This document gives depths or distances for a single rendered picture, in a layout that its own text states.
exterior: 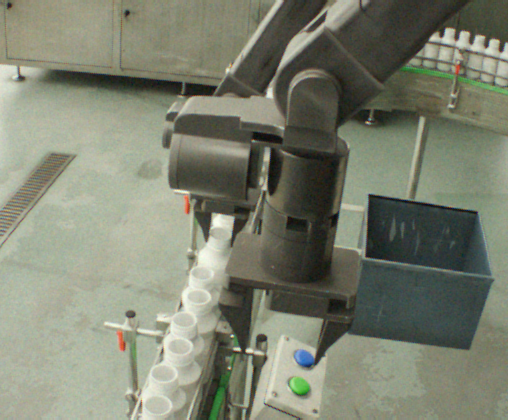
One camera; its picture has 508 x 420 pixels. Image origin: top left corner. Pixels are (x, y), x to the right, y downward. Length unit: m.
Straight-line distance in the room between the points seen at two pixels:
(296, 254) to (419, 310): 1.15
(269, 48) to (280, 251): 0.47
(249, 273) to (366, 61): 0.19
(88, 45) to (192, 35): 0.74
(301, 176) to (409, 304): 1.17
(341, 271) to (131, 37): 4.25
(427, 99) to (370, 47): 2.33
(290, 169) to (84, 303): 2.46
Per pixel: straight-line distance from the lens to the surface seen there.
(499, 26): 6.52
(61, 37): 4.94
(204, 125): 0.51
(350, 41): 0.46
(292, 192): 0.51
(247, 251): 0.57
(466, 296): 1.65
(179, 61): 4.71
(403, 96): 2.78
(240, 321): 0.57
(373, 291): 1.63
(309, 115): 0.46
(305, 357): 1.04
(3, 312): 2.92
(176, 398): 0.94
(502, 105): 2.76
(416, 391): 2.68
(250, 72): 0.97
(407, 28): 0.46
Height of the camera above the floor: 1.81
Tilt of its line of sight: 31 degrees down
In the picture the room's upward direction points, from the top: 5 degrees clockwise
